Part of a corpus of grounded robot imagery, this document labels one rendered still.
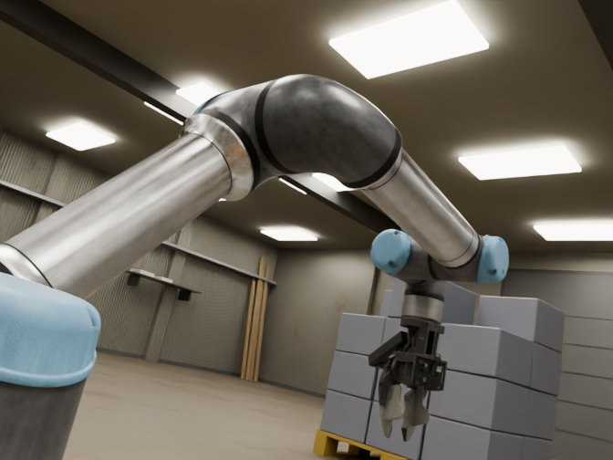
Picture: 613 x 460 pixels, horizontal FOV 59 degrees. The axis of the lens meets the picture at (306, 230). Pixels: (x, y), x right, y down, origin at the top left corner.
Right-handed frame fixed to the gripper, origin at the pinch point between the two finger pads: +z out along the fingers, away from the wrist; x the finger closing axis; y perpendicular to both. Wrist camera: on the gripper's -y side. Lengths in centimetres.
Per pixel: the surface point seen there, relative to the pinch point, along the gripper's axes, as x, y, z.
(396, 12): 112, -248, -292
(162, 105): -17, -530, -263
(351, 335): 125, -244, -36
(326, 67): 107, -363, -292
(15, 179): -186, -966, -215
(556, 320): 223, -163, -70
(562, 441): 696, -547, 15
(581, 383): 704, -528, -77
